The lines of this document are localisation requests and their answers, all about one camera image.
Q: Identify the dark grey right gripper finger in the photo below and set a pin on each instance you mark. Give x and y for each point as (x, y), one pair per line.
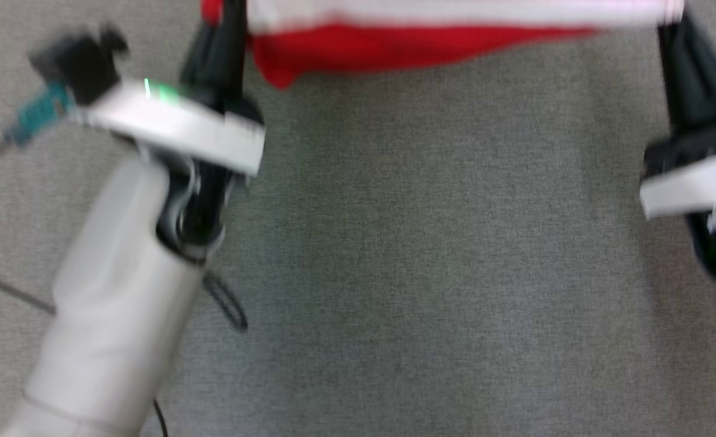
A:
(695, 85)

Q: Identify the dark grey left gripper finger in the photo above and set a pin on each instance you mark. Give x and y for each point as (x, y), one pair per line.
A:
(203, 60)
(233, 54)

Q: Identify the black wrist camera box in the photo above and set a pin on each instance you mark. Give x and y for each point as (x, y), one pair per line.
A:
(81, 64)

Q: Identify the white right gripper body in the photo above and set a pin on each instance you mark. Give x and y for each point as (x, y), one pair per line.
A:
(698, 182)

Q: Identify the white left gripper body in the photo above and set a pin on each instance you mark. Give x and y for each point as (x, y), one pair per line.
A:
(175, 124)

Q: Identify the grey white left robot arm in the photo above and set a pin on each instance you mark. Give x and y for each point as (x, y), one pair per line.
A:
(115, 328)

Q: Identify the red and white shirt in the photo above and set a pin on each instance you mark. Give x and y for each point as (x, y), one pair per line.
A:
(394, 42)

